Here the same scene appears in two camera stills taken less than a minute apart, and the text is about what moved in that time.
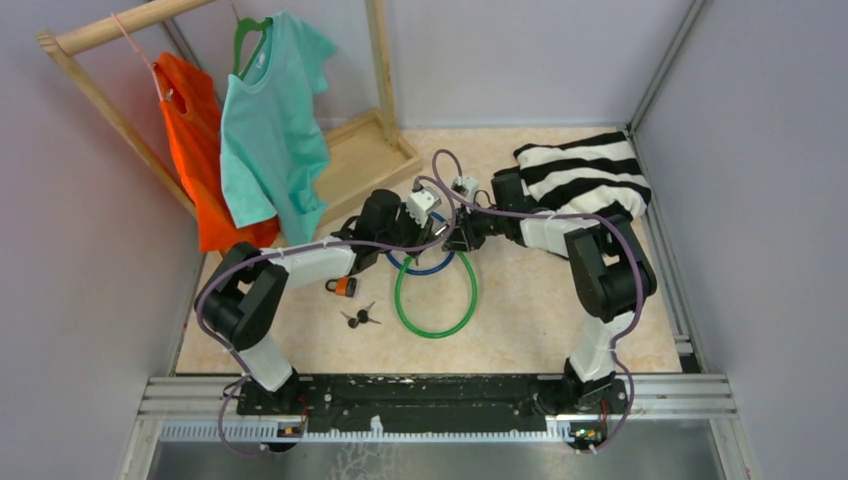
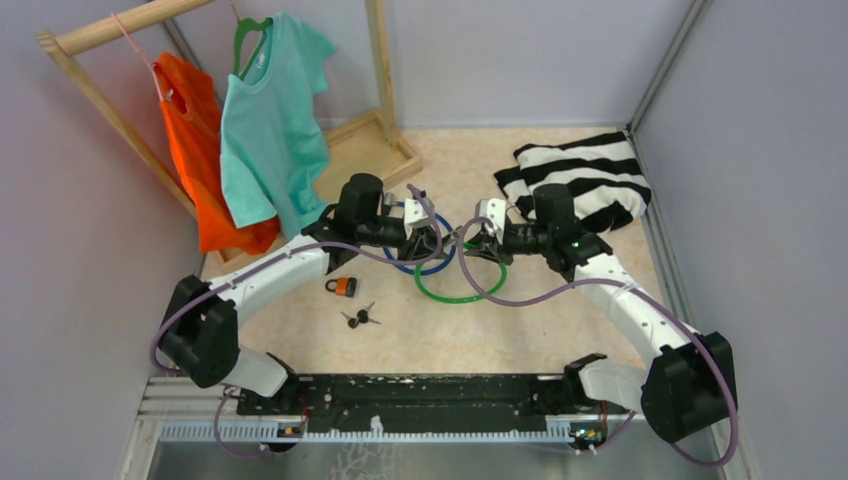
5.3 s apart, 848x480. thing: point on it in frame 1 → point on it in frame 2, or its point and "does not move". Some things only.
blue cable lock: [416, 272] does not move
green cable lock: [439, 335] → [468, 245]
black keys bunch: [362, 317] does not move
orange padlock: [344, 286] does not move
